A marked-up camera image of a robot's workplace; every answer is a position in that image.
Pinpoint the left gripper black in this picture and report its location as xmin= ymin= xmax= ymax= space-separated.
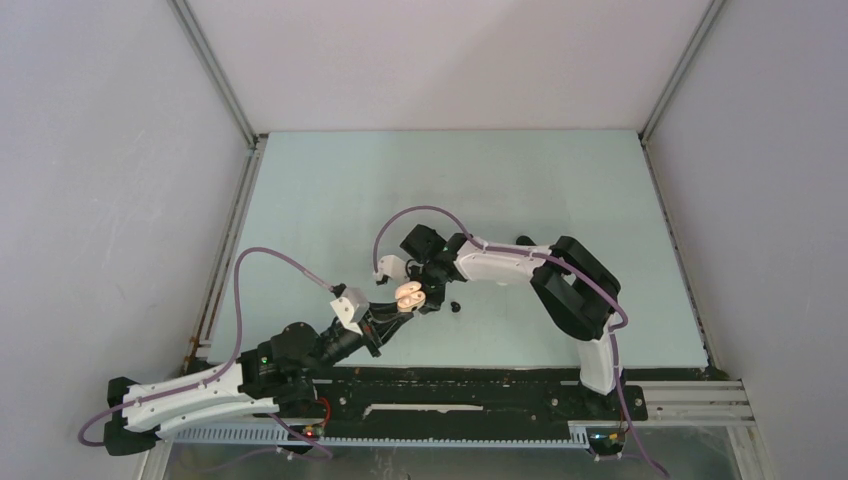
xmin=304 ymin=302 xmax=413 ymax=379

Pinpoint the pink earbud charging case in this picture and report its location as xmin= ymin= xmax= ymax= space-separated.
xmin=394 ymin=281 xmax=426 ymax=313

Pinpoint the black earbud charging case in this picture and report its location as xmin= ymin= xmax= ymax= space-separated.
xmin=516 ymin=235 xmax=536 ymax=246

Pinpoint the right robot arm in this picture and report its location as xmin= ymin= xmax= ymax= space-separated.
xmin=400 ymin=224 xmax=622 ymax=418

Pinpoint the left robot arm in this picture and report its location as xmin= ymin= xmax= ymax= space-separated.
xmin=103 ymin=303 xmax=417 ymax=456

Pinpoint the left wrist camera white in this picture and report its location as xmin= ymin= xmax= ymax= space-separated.
xmin=330 ymin=287 xmax=370 ymax=331

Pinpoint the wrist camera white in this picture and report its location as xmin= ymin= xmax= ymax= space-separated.
xmin=330 ymin=287 xmax=370 ymax=331
xmin=373 ymin=255 xmax=409 ymax=285

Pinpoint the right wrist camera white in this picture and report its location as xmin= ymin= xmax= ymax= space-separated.
xmin=373 ymin=255 xmax=409 ymax=285

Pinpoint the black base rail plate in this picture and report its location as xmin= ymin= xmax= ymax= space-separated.
xmin=282 ymin=367 xmax=727 ymax=441

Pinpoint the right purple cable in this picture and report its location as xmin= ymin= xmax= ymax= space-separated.
xmin=370 ymin=205 xmax=670 ymax=478

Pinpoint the purple cable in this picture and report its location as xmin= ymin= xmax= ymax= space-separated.
xmin=76 ymin=247 xmax=346 ymax=449
xmin=370 ymin=205 xmax=670 ymax=478

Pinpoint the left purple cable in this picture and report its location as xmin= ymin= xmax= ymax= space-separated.
xmin=76 ymin=247 xmax=346 ymax=449

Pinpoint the white slotted cable duct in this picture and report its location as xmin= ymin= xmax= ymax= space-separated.
xmin=173 ymin=423 xmax=598 ymax=450

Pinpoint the left aluminium frame post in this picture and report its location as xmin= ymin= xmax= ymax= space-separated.
xmin=165 ymin=0 xmax=261 ymax=151

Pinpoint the aluminium frame post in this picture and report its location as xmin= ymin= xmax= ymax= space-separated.
xmin=165 ymin=0 xmax=261 ymax=151
xmin=638 ymin=0 xmax=730 ymax=148

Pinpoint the right aluminium frame post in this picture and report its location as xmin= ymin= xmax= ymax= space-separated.
xmin=638 ymin=0 xmax=730 ymax=148

